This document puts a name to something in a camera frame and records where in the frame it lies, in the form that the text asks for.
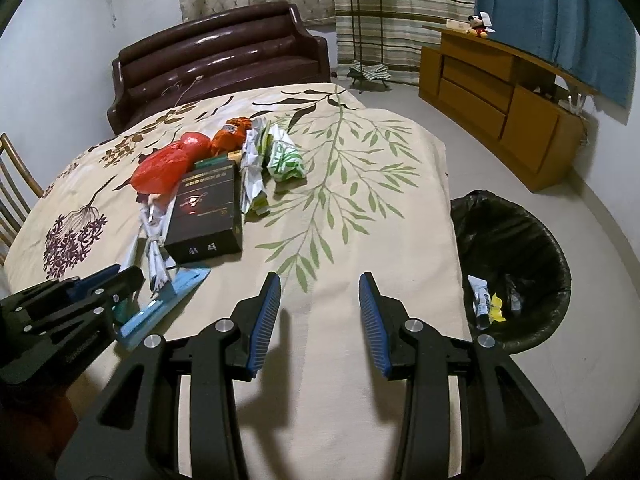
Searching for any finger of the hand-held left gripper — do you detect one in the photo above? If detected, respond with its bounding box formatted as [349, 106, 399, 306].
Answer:
[75, 266, 146, 312]
[65, 263, 121, 297]

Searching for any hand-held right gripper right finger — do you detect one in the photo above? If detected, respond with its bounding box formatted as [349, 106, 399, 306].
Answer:
[358, 271, 587, 480]

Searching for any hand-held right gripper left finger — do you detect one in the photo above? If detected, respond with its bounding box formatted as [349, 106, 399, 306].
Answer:
[55, 271, 282, 480]

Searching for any light blue box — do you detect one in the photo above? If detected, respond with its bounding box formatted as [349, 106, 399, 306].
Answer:
[119, 267, 212, 351]

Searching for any white wrapper bundle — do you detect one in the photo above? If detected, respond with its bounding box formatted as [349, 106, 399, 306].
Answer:
[137, 195, 176, 296]

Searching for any white tube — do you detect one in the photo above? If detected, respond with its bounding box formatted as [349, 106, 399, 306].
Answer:
[467, 275, 493, 331]

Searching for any black box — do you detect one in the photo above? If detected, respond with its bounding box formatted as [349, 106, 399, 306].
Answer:
[164, 162, 244, 265]

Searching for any red plastic bag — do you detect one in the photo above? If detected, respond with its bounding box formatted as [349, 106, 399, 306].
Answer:
[131, 131, 213, 196]

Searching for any long silver white wrapper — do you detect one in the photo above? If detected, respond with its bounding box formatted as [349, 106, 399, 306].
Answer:
[240, 117, 273, 218]

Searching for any white green striped packet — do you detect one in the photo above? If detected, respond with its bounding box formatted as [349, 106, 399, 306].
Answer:
[267, 122, 306, 183]

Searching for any bin with black bag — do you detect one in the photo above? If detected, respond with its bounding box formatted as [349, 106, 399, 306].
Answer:
[450, 190, 572, 353]

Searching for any dark green bottle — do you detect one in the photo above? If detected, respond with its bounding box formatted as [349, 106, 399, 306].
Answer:
[194, 151, 241, 170]

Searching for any floral cream tablecloth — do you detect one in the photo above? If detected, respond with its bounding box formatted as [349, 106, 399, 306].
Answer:
[0, 82, 473, 480]

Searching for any wooden chair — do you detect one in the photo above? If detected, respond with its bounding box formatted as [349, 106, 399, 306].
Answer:
[0, 132, 45, 266]

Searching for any orange plastic bag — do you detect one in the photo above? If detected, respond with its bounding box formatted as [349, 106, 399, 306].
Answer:
[210, 116, 258, 158]

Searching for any wooden cabinet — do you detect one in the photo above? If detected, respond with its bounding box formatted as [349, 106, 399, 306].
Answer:
[418, 25, 601, 192]

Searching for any checkered cloth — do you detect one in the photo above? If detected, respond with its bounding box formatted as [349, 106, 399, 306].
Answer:
[348, 60, 392, 81]

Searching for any dark brown leather sofa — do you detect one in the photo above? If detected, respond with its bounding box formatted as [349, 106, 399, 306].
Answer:
[107, 1, 332, 136]

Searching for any striped curtain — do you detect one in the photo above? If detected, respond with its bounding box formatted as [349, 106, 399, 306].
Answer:
[332, 0, 476, 87]

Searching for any blue curtain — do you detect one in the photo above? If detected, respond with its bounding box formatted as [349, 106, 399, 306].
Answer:
[472, 0, 640, 111]

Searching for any beige cord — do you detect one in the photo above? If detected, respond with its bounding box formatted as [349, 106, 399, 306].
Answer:
[162, 76, 203, 107]

